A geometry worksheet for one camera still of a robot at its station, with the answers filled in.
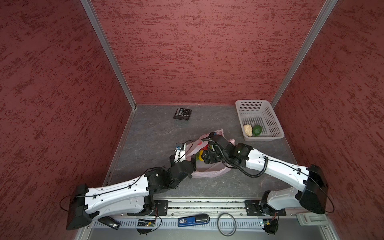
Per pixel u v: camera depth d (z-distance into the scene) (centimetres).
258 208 74
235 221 70
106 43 85
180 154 62
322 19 76
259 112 117
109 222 69
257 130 99
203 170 85
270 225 70
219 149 57
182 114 113
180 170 51
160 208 74
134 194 47
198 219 67
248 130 100
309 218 70
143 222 73
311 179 41
